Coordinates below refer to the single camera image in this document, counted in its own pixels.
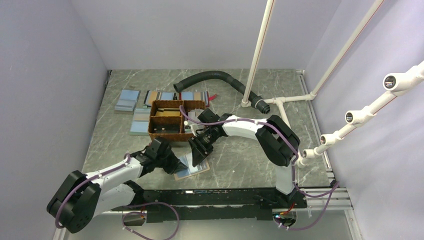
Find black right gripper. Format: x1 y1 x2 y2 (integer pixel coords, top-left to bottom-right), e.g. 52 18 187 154
188 127 218 167

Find blue credit cards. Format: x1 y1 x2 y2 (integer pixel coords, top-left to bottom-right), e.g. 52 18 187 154
181 153 210 176

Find tan leather card holder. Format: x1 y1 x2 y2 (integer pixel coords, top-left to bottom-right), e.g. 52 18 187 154
174 153 210 181

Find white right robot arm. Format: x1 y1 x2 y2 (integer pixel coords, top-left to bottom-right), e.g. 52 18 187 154
188 108 301 208

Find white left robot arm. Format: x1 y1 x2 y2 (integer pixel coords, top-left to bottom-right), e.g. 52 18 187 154
46 137 188 233

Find grey cards in basket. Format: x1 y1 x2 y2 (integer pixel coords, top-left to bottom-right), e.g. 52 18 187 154
183 108 205 135

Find row of cards behind basket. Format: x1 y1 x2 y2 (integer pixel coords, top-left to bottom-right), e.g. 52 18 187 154
143 90 217 107

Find blue card stack far left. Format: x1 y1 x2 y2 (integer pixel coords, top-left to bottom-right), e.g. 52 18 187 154
114 89 140 112

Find brown woven divided basket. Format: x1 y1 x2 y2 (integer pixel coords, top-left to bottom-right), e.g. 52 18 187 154
147 100 206 142

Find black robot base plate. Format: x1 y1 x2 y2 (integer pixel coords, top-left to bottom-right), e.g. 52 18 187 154
114 187 307 223

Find black corrugated hose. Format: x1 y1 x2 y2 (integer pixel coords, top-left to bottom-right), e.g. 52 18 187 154
173 70 271 115

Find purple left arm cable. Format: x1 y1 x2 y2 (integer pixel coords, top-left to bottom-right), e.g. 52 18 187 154
54 152 180 240

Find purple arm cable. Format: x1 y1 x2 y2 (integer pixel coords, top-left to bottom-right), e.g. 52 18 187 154
54 152 180 240
178 104 340 232

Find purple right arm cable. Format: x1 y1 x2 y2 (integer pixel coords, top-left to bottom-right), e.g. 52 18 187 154
178 104 340 232

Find aluminium frame rail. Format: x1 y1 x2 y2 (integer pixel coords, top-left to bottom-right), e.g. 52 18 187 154
52 190 360 240

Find white PVC pipe frame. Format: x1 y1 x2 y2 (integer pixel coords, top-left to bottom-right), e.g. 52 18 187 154
241 0 424 168

